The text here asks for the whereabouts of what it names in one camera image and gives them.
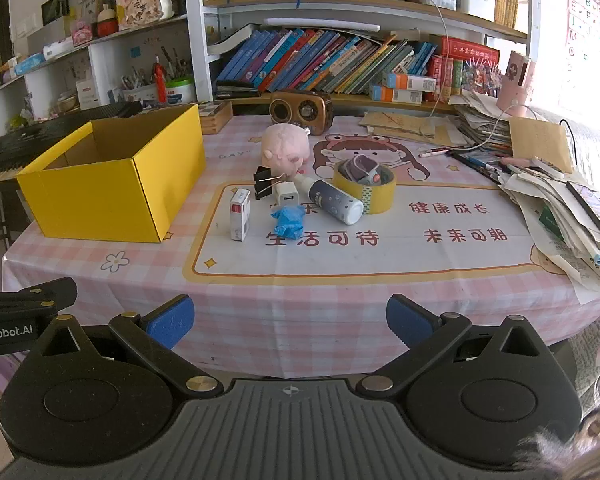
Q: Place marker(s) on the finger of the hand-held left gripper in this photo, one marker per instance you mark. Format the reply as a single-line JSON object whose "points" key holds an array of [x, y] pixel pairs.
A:
{"points": [[35, 292]]}

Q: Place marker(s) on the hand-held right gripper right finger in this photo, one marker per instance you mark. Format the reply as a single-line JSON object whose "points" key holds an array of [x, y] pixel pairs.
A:
{"points": [[411, 317]]}

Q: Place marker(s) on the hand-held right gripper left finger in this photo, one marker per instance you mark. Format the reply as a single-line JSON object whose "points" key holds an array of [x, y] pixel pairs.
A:
{"points": [[170, 321]]}

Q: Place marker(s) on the yellow cardboard box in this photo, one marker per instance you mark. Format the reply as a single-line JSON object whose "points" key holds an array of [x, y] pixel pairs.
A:
{"points": [[105, 200]]}

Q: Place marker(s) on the yellow tape roll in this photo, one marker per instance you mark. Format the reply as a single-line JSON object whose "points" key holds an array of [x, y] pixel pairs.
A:
{"points": [[375, 201]]}

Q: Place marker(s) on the small white red-label box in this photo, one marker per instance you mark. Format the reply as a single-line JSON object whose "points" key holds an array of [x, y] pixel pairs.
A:
{"points": [[240, 220]]}

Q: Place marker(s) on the grey white spray bottle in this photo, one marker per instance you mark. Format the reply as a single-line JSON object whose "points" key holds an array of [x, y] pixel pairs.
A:
{"points": [[335, 201]]}

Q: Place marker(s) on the blue plastic bag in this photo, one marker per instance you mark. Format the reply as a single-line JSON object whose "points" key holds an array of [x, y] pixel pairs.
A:
{"points": [[287, 222]]}

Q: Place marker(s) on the black keyboard stand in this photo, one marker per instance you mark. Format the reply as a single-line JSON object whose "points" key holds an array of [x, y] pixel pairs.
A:
{"points": [[0, 210]]}

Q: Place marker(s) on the pink checked printed tablecloth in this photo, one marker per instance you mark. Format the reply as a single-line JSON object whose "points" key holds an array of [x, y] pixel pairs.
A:
{"points": [[330, 280]]}

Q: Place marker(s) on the black electronic keyboard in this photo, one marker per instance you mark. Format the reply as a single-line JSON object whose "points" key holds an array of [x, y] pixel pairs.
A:
{"points": [[30, 135]]}

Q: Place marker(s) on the grey toy car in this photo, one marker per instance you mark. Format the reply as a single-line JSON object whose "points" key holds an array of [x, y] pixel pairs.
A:
{"points": [[360, 167]]}

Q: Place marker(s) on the black pen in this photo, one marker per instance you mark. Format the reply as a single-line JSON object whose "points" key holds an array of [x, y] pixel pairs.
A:
{"points": [[472, 164]]}

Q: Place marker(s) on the small white eraser block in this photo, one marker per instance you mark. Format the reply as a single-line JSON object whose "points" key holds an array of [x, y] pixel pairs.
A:
{"points": [[286, 194]]}

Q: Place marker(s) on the pile of loose papers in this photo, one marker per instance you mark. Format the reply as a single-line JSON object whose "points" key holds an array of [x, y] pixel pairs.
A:
{"points": [[565, 230]]}

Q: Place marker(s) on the brown paper sheets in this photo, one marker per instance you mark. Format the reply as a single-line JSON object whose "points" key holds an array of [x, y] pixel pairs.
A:
{"points": [[405, 125]]}

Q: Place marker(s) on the white red-label shelf box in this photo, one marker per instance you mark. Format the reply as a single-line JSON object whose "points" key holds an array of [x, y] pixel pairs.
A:
{"points": [[85, 95]]}

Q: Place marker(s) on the stack of papers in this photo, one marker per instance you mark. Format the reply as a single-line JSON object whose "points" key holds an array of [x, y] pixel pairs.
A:
{"points": [[482, 125]]}

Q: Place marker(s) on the pink plush pig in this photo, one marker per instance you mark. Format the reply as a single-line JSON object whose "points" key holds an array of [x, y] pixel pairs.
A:
{"points": [[285, 147]]}

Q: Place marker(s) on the small wooden box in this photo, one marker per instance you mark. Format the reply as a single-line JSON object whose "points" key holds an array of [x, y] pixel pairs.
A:
{"points": [[215, 117]]}

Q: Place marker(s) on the blue tissue pack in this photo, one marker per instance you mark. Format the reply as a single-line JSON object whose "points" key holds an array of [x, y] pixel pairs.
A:
{"points": [[30, 65]]}

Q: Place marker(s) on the brown envelope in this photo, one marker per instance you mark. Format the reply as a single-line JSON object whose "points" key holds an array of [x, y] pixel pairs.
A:
{"points": [[540, 142]]}

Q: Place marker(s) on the white orange medicine box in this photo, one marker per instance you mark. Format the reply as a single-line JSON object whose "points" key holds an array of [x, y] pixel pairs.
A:
{"points": [[410, 81], [395, 94]]}

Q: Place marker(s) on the pot of pens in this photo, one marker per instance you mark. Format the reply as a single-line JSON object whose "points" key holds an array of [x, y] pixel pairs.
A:
{"points": [[140, 92]]}

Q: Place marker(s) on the white tub green lid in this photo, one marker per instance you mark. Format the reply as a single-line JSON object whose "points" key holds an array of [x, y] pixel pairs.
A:
{"points": [[180, 92]]}

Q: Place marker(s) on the brown retro radio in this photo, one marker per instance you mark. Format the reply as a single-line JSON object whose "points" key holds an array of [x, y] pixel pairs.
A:
{"points": [[300, 110]]}

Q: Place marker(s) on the red white bottle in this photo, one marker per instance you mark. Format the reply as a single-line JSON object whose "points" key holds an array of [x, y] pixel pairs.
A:
{"points": [[160, 82]]}

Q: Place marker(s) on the white flat box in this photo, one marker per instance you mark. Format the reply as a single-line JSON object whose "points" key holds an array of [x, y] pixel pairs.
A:
{"points": [[59, 47]]}

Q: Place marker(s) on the pink cup holder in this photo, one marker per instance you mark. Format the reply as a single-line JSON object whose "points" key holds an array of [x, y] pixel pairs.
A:
{"points": [[515, 80]]}

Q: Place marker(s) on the pink small box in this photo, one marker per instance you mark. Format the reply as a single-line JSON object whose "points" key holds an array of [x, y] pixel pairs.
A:
{"points": [[82, 32]]}

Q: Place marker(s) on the red boxed book set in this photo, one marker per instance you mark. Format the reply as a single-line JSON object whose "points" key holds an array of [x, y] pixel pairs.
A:
{"points": [[467, 52]]}

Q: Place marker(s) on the red white round doll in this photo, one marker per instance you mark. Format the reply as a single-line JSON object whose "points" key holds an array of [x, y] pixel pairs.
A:
{"points": [[107, 25]]}

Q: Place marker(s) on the row of leaning books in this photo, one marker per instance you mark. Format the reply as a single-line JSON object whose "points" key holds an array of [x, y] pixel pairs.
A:
{"points": [[305, 60]]}

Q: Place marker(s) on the white bookshelf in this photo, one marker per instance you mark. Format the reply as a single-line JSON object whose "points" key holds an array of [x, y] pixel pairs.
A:
{"points": [[200, 35]]}

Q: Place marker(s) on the white pen holder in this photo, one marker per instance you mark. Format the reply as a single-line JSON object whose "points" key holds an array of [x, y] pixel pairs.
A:
{"points": [[475, 2]]}

